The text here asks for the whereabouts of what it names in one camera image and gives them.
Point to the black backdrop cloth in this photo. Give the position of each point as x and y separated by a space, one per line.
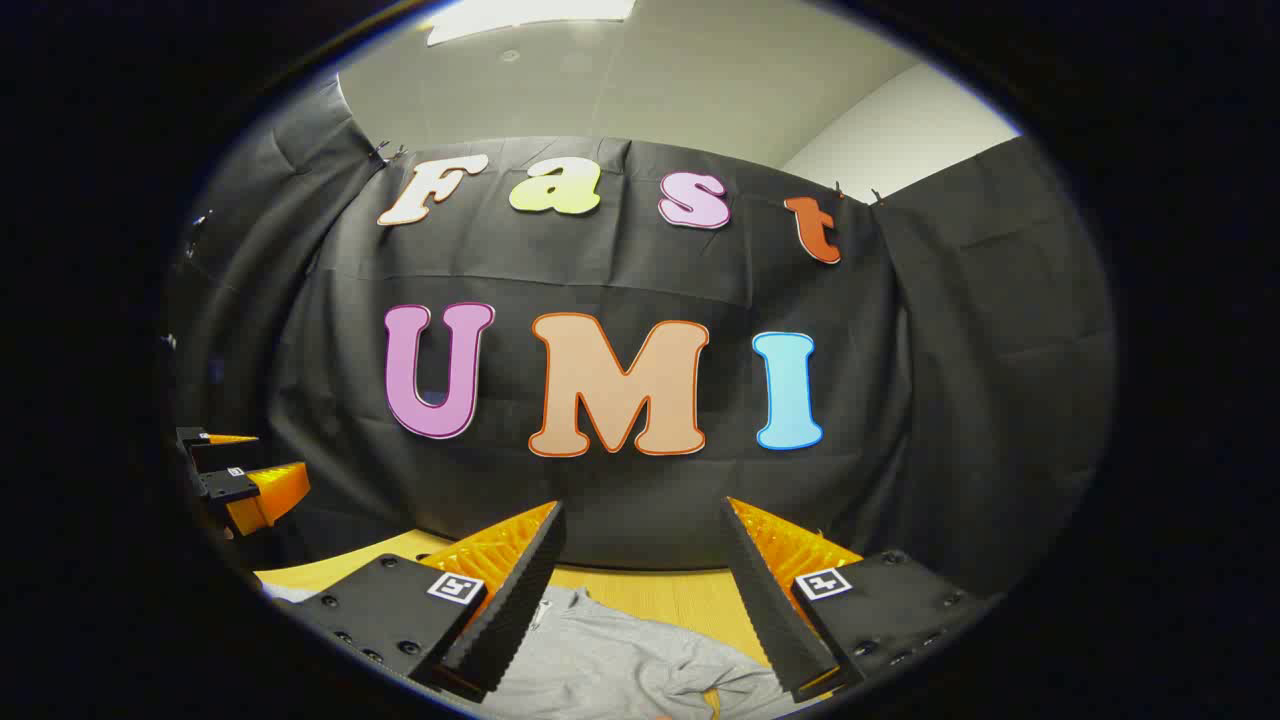
620 270

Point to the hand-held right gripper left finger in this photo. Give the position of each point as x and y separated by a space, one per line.
515 610

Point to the grey zip-neck sweatshirt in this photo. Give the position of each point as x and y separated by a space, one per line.
620 660

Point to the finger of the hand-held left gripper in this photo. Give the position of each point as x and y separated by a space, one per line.
192 440
265 495

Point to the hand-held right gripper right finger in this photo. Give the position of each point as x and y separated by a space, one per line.
775 620

